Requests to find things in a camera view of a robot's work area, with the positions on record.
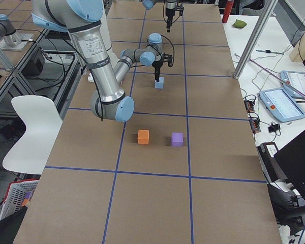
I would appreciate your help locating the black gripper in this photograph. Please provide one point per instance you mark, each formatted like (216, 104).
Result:
(169, 12)
(157, 65)

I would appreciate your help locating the light blue foam block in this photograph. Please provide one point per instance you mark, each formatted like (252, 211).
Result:
(159, 83)

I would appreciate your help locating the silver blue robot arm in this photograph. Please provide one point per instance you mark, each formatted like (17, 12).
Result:
(149, 4)
(82, 21)

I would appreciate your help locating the orange foam block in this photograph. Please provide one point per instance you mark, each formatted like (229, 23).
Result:
(143, 137)

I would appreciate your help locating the purple foam block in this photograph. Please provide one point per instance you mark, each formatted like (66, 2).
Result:
(177, 139)

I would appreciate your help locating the red bottle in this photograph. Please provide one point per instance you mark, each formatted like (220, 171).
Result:
(227, 11)

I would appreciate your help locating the green bean bag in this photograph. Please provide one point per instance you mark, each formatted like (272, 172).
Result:
(239, 24)

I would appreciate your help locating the orange black electronics board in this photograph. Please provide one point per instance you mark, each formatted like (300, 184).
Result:
(253, 117)

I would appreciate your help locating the near blue teach pendant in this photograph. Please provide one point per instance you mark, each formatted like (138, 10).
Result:
(281, 105)

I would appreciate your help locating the blue teach pendant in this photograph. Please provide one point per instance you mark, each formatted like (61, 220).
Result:
(281, 105)
(295, 79)

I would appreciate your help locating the white plastic chair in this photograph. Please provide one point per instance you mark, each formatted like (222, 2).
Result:
(30, 153)

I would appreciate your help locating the far blue teach pendant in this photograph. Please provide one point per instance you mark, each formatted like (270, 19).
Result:
(295, 79)

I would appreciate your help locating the black laptop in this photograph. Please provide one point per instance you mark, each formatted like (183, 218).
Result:
(291, 159)

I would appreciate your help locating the white perforated basket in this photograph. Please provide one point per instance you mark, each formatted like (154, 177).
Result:
(16, 193)

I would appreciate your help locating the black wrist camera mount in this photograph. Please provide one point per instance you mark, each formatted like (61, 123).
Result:
(167, 58)

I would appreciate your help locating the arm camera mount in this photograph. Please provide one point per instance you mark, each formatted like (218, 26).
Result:
(180, 9)

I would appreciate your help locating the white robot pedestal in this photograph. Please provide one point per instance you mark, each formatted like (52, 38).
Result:
(104, 31)

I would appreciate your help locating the aluminium frame post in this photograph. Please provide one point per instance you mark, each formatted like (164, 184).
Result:
(255, 35)

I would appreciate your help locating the green handled grabber stick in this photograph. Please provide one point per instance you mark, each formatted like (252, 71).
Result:
(279, 79)

